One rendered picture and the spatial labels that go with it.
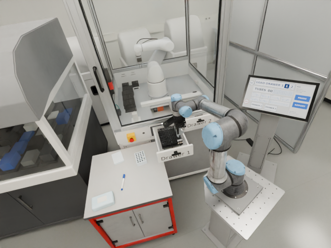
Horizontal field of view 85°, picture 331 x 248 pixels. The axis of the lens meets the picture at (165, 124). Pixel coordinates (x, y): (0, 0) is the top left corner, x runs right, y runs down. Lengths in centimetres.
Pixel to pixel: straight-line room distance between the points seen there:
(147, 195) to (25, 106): 94
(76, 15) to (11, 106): 64
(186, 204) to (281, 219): 93
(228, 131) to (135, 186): 88
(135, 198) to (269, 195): 91
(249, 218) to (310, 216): 116
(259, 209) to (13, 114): 159
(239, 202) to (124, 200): 78
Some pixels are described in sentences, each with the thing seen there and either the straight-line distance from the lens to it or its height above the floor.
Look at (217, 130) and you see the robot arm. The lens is 83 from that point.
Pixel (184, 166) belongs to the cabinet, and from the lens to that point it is 218.
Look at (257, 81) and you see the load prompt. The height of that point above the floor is 116.
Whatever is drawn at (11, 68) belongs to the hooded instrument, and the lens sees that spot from 133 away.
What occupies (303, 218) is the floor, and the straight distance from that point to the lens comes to 239.
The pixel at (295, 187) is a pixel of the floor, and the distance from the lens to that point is 257.
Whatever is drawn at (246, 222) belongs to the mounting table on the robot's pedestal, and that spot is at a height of 76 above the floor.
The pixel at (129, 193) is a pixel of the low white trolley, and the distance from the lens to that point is 145.
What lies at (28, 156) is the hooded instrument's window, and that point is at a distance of 160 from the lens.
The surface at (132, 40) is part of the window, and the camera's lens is 134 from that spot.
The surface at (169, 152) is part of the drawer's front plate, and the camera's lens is 141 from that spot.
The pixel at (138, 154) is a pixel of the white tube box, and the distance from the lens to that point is 162.
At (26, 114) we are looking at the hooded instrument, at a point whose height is 142.
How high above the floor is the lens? 195
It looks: 38 degrees down
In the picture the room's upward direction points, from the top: 8 degrees counter-clockwise
